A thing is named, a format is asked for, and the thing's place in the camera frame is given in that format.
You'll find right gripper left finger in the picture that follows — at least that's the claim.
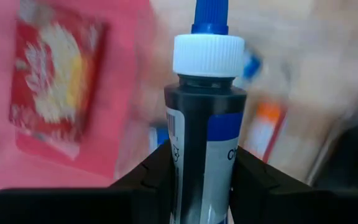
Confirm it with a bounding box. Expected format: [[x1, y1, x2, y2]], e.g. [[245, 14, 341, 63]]
[[0, 142, 177, 224]]

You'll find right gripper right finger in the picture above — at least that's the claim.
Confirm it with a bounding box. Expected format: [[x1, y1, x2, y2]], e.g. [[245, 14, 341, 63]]
[[231, 145, 358, 224]]

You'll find orange capped red bottle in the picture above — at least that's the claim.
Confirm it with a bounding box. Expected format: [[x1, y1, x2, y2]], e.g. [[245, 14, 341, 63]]
[[244, 99, 289, 163]]

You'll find dark blue ink bottle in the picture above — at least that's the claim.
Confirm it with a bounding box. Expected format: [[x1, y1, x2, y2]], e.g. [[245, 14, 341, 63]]
[[163, 0, 248, 224]]

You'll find blue bottle white label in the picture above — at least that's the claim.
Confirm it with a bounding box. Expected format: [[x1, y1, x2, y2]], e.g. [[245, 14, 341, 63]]
[[147, 46, 264, 153]]

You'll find red snack packet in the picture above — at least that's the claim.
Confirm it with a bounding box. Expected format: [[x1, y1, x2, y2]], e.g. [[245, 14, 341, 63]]
[[7, 0, 110, 161]]

